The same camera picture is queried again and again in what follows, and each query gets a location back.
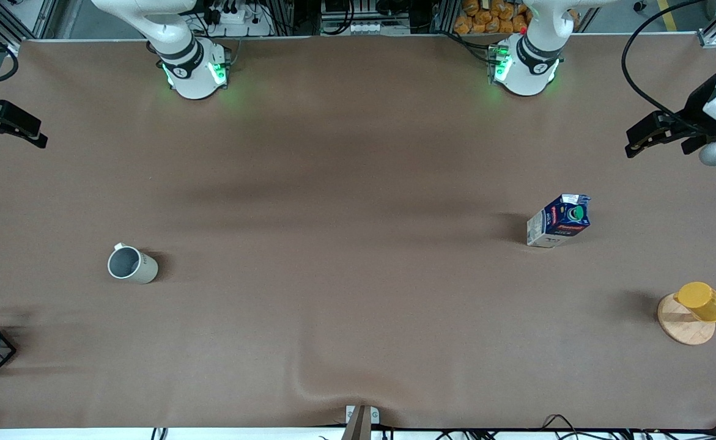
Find white power strip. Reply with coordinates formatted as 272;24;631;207
206;3;273;37
347;21;393;35

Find metal clamp bracket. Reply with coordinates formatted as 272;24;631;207
341;405;381;440

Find brown table mat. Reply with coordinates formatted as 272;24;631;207
0;35;716;430

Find white cup with handle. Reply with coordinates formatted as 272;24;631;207
107;242;159;285

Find wooden mug stand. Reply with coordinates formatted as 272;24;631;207
657;292;716;346

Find yellow cup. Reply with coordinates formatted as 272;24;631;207
674;281;716;323

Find orange snack bag pile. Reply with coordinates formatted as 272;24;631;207
453;0;533;35

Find blue and white milk carton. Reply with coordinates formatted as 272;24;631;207
526;194;592;249

